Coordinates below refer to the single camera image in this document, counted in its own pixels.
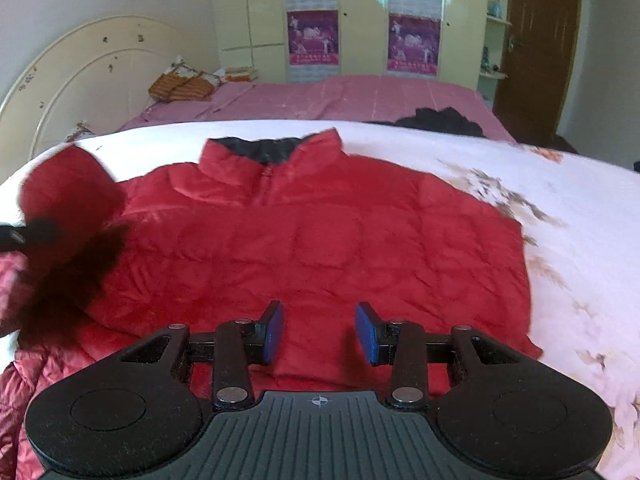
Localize red quilted puffer jacket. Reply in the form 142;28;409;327
1;130;539;479

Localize cream arched headboard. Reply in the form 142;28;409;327
1;15;217;180

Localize orange striped folded cloth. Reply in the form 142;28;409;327
148;63;224;103

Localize white floral bed quilt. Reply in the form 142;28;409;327
0;118;640;480

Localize black garment on bed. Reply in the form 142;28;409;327
373;107;484;138

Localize pink bed sheet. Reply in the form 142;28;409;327
122;75;515;143

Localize stack of books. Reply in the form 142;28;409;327
224;66;259;82

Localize lower right pink poster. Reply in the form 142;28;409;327
386;13;442;77

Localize cream wardrobe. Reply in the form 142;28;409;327
213;0;487;89

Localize lower left pink poster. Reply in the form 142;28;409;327
286;10;341;84

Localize brown wooden door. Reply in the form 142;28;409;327
494;0;582;148

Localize corner wall shelves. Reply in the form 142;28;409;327
477;0;511;102

